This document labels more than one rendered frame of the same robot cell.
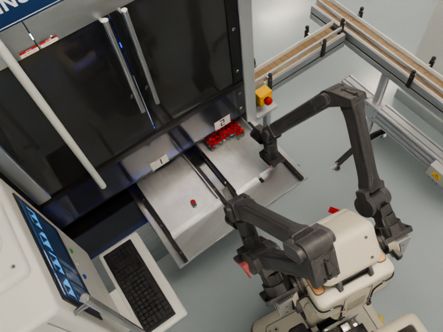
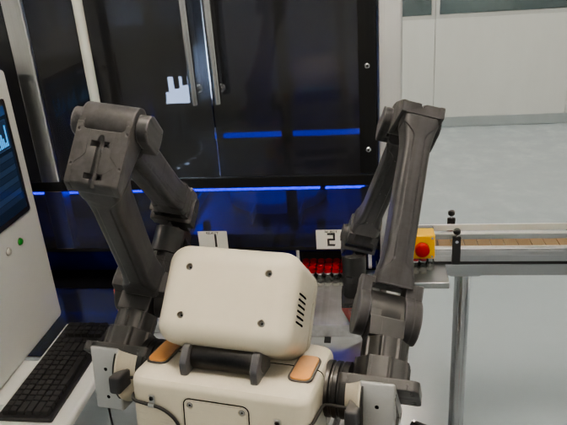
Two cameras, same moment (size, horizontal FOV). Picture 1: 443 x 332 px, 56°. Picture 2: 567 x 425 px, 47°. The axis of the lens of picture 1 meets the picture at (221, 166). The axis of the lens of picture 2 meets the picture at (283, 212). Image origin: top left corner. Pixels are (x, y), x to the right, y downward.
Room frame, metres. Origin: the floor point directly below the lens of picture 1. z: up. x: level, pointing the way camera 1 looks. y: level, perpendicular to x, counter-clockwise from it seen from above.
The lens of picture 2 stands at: (-0.28, -0.85, 1.81)
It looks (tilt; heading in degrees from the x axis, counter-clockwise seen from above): 23 degrees down; 34
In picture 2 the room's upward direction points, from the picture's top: 4 degrees counter-clockwise
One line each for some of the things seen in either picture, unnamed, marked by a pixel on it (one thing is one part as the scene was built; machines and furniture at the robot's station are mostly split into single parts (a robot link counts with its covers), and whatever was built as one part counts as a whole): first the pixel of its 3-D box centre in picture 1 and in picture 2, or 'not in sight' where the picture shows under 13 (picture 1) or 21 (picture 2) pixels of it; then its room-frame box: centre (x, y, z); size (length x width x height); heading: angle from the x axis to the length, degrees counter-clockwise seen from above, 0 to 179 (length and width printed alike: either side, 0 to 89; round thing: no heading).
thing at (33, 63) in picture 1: (74, 116); (121, 74); (0.92, 0.45, 1.51); 0.47 x 0.01 x 0.59; 116
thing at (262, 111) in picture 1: (259, 104); (423, 273); (1.32, -0.25, 0.87); 0.14 x 0.13 x 0.02; 26
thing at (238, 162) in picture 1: (236, 151); (330, 295); (1.05, -0.08, 0.90); 0.34 x 0.26 x 0.04; 26
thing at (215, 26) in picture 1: (188, 51); (291, 66); (1.12, 0.04, 1.51); 0.43 x 0.01 x 0.59; 116
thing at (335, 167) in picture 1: (360, 145); not in sight; (1.42, -0.97, 0.07); 0.50 x 0.08 x 0.14; 116
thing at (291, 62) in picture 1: (288, 60); (514, 242); (1.53, -0.45, 0.92); 0.69 x 0.16 x 0.16; 116
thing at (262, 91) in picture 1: (262, 95); (420, 242); (1.28, -0.25, 1.00); 0.08 x 0.07 x 0.07; 26
